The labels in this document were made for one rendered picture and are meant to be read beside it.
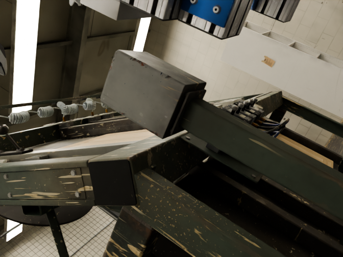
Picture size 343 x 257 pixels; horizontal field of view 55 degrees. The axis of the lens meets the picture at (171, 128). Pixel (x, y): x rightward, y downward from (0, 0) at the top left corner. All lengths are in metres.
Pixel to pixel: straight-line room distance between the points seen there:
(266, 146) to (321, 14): 5.63
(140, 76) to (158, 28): 6.65
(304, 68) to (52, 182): 4.31
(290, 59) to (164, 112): 4.31
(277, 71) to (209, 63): 2.20
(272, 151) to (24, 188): 0.64
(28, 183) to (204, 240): 0.49
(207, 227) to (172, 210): 0.08
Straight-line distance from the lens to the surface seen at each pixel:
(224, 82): 6.76
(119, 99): 0.68
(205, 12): 0.57
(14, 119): 2.00
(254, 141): 0.61
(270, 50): 4.93
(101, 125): 1.98
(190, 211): 0.67
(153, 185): 0.69
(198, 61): 6.91
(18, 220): 2.21
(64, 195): 0.85
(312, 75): 4.87
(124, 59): 0.67
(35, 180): 0.91
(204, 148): 0.90
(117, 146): 1.02
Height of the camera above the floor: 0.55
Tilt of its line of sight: 19 degrees up
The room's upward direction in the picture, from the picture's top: 60 degrees counter-clockwise
